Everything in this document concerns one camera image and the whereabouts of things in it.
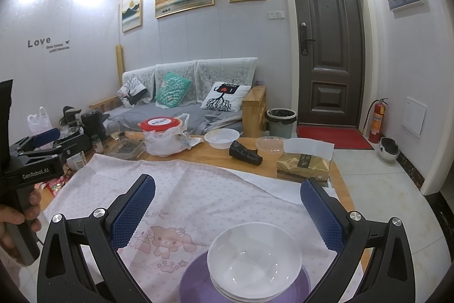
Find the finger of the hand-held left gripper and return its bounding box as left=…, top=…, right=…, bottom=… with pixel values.
left=9, top=127, right=62, bottom=157
left=26, top=133, right=93, bottom=166

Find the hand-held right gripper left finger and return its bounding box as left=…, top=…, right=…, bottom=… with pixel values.
left=37, top=173, right=157, bottom=303

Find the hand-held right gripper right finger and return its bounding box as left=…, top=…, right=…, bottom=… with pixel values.
left=300, top=177, right=415, bottom=303

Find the white ceramic bowl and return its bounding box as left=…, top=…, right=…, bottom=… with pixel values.
left=206, top=222, right=303, bottom=290
left=212, top=273, right=299, bottom=302

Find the purple plastic plate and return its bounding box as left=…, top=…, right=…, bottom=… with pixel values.
left=178, top=249, right=312, bottom=303

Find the person's left hand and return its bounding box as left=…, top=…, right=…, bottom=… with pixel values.
left=0, top=189, right=43, bottom=259

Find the white plastic bag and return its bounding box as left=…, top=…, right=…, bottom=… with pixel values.
left=27, top=106, right=54, bottom=145

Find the black kettle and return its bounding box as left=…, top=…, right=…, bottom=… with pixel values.
left=80, top=110, right=108, bottom=145

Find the clear drinking glass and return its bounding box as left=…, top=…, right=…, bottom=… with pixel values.
left=106, top=121, right=120, bottom=143

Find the glass tray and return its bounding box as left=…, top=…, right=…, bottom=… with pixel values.
left=106, top=137, right=147, bottom=160

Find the gold tissue pack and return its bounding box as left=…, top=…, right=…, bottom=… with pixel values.
left=276, top=138, right=335, bottom=187

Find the white table cloth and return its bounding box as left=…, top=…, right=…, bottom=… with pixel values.
left=227, top=166, right=343, bottom=206

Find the pink printed cloth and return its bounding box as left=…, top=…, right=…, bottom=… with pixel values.
left=43, top=153, right=364, bottom=303

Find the pink white tree pillow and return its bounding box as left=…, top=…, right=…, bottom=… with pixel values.
left=118, top=73, right=149, bottom=108

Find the red door mat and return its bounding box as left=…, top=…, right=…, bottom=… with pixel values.
left=296, top=125, right=374, bottom=150

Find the red lid plastic jar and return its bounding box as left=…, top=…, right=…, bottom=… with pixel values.
left=138, top=113, right=191, bottom=158

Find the clear plastic container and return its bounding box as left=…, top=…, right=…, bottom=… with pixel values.
left=255, top=136, right=286, bottom=155

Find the upright wooden plank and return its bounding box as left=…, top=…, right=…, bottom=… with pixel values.
left=115, top=44, right=125, bottom=91

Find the white helmet on floor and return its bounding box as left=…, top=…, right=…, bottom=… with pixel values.
left=377, top=137, right=400, bottom=160

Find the grey sofa with lace cover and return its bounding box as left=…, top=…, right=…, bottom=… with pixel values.
left=89, top=57, right=266, bottom=138

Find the grey trash bin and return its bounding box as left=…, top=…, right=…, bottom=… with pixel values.
left=266, top=108, right=297, bottom=139

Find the red fire extinguisher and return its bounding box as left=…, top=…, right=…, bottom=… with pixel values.
left=363, top=98, right=389, bottom=144

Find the teal patterned pillow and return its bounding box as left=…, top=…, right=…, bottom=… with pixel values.
left=155, top=72, right=192, bottom=108

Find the white plastic bowl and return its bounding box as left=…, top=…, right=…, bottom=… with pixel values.
left=204, top=128, right=241, bottom=149

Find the narrow mountain painting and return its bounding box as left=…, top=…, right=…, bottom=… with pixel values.
left=121, top=0, right=142, bottom=33

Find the white tree print pillow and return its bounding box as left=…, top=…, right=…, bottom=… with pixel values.
left=200, top=82, right=251, bottom=112

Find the dark brown door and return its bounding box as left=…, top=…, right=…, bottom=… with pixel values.
left=288, top=0, right=366, bottom=129

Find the black wall lettering decal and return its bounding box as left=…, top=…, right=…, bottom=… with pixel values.
left=27, top=36, right=72, bottom=53

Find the white wall panel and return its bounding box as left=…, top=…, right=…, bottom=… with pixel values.
left=401, top=96, right=427, bottom=137

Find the door handle lock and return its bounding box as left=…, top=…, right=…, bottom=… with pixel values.
left=300, top=22, right=316, bottom=56

